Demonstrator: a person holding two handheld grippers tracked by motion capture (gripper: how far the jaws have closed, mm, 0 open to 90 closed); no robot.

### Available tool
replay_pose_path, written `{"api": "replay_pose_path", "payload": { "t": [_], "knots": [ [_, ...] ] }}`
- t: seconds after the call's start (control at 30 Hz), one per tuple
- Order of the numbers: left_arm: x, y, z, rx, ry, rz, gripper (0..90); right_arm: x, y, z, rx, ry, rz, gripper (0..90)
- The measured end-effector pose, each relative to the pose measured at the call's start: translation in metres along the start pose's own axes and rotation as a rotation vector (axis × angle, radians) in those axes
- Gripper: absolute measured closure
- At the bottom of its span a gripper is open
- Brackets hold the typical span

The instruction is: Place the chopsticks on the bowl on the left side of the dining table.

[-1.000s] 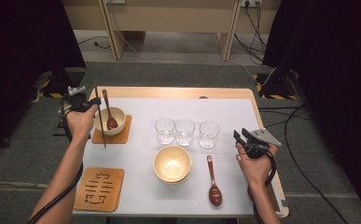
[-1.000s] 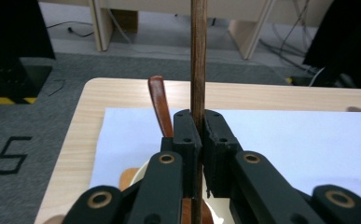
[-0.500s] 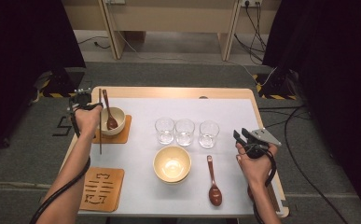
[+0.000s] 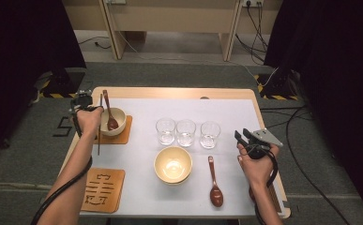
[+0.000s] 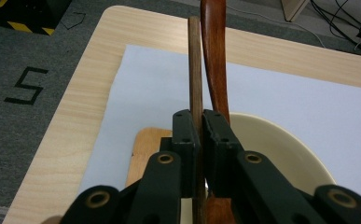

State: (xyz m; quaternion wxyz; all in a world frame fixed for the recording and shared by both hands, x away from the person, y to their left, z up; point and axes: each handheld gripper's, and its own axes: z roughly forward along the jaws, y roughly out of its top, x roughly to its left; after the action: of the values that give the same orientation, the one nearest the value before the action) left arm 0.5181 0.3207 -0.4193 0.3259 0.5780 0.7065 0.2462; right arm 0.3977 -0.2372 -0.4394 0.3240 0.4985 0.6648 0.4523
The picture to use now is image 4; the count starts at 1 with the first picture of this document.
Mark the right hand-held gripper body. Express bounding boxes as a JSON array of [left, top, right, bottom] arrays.
[[245, 128, 284, 160]]

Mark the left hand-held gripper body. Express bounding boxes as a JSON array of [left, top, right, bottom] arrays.
[[69, 89, 94, 113]]

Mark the brown wooden spoon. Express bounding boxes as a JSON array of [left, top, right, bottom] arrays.
[[207, 156, 224, 208], [102, 89, 120, 131], [236, 154, 259, 203]]

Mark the cream ceramic bowl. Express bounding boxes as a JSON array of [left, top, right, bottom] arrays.
[[153, 145, 193, 184], [98, 107, 128, 138], [159, 177, 189, 186]]

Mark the carved wooden coaster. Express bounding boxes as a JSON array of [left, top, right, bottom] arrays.
[[81, 168, 126, 214], [88, 187, 123, 215], [94, 114, 133, 145]]

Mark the clear drinking glass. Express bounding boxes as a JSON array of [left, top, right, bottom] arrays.
[[155, 117, 177, 145], [199, 121, 221, 150], [174, 118, 197, 148]]

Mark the person's left hand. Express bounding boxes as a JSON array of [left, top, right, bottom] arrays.
[[75, 107, 105, 141]]

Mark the person's right hand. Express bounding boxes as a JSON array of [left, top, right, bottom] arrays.
[[236, 143, 280, 188]]

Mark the black stand base striped tape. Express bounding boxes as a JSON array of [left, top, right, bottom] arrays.
[[38, 67, 87, 99], [253, 68, 301, 101]]

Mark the white paper sheet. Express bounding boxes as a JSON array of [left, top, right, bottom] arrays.
[[80, 97, 286, 218]]

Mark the black curtain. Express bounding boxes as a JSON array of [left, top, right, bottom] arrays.
[[0, 0, 88, 160], [263, 0, 363, 225]]

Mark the light wooden desk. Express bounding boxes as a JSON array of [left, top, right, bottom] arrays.
[[61, 0, 285, 62]]

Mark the long black floor cable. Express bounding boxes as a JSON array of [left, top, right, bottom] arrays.
[[284, 105, 352, 225]]

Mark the right hand-held gripper cable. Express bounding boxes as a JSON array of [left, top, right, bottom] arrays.
[[248, 149, 280, 225]]

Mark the hand-held gripper cable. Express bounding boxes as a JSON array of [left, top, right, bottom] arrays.
[[248, 149, 280, 225], [30, 106, 93, 225]]

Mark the thin black floor cable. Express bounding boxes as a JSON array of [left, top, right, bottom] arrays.
[[259, 106, 314, 129]]

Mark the black floor cable with plug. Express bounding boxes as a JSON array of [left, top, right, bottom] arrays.
[[78, 36, 112, 51]]

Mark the thin white floor cable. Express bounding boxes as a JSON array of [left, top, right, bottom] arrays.
[[115, 29, 280, 88]]

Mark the left hand-held gripper cable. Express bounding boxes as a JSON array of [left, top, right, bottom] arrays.
[[30, 106, 93, 225]]

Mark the black cable bundle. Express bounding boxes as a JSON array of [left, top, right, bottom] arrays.
[[234, 2, 269, 66]]

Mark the white wall outlet with plugs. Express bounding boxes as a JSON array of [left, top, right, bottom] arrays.
[[242, 0, 265, 8]]

